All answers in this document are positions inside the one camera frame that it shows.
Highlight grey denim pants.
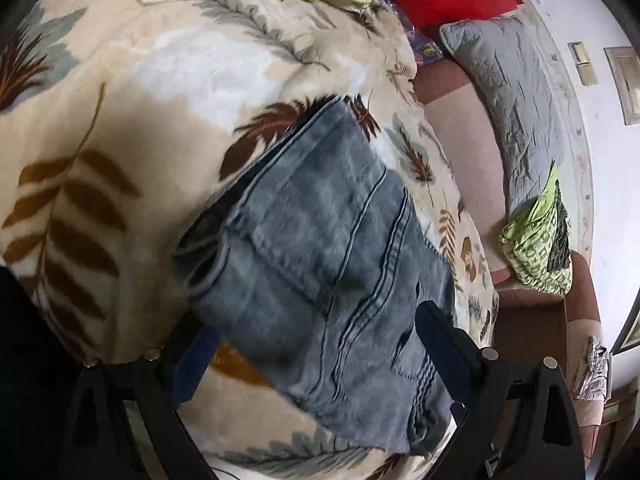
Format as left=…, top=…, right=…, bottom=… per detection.
left=174, top=98, right=454, bottom=454

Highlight green patterned folded cloth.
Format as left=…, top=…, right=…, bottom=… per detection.
left=499, top=164, right=573, bottom=296

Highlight leaf pattern fleece blanket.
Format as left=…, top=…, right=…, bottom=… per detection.
left=1, top=0, right=497, bottom=479

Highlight pink brown bolster blanket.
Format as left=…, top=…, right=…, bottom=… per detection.
left=413, top=58, right=511, bottom=284

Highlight grey quilted pillow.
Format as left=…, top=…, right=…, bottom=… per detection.
left=439, top=16, right=564, bottom=217

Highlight blue snack packet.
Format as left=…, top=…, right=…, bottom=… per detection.
left=394, top=8, right=444, bottom=65

